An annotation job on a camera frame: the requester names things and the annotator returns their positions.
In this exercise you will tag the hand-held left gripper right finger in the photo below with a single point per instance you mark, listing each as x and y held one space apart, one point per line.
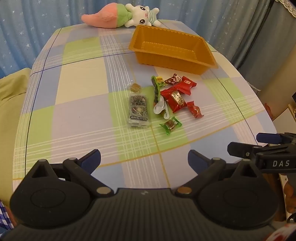
195 159

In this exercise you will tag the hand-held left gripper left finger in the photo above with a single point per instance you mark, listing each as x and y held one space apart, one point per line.
93 160

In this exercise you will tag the grey curtain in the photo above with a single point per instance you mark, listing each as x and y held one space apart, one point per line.
252 34

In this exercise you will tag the red white patterned cloth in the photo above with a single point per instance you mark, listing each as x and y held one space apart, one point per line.
281 234

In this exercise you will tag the grey snack packet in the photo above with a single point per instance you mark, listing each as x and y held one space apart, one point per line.
138 110

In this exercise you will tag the rabbit and carrot plush toy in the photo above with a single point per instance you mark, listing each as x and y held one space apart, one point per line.
104 16

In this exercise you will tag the large red gold packet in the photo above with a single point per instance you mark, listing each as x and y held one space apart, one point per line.
177 99

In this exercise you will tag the golden plastic tray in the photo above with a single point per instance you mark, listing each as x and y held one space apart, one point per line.
161 46

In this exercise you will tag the small red candy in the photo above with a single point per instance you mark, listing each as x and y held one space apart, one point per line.
195 110

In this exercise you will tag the blue white checked cloth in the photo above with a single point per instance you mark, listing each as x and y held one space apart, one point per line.
7 215

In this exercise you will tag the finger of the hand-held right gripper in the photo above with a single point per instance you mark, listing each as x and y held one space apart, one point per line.
268 138
239 149

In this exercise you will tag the yellow green candy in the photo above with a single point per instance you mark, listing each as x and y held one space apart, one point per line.
160 81

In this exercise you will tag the blue star-print curtain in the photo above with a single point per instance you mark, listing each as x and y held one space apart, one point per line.
34 23

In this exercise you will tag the red candy with white print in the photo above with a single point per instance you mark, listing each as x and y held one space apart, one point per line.
187 84

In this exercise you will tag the yellow-green cloth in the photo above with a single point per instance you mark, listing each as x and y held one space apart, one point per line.
11 115

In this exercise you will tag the white snack packet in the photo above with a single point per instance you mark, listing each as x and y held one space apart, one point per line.
159 107

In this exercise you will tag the checked tablecloth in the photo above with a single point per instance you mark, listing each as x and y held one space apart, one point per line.
81 76

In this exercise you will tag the clear-wrapped brown candy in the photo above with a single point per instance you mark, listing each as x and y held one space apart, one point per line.
133 87

